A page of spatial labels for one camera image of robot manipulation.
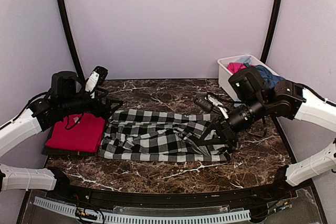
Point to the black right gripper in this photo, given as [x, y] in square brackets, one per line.
[226, 134]

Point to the blue garment in bin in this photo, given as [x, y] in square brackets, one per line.
[261, 75]

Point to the folded red t-shirt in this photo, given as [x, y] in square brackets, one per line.
[78, 133]

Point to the folded black garment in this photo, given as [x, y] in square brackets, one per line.
[58, 152]

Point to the black white plaid shirt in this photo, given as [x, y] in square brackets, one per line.
[160, 136]

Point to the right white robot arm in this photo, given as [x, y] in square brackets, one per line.
[287, 99]

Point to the pink garment in bin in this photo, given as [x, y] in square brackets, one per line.
[235, 67]

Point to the black frame post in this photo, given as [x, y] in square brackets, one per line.
[69, 38]
[271, 30]

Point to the white plastic laundry bin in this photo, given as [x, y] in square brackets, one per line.
[224, 73]

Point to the right black frame post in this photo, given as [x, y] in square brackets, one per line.
[271, 30]

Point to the white slotted cable duct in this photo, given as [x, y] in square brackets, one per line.
[144, 215]

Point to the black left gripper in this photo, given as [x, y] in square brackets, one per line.
[97, 111]

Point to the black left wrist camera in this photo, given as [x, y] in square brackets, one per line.
[63, 85]

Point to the left black frame post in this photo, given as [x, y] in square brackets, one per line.
[69, 38]

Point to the black front rail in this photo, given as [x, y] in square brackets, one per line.
[250, 197]

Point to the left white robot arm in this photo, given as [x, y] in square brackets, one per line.
[38, 116]

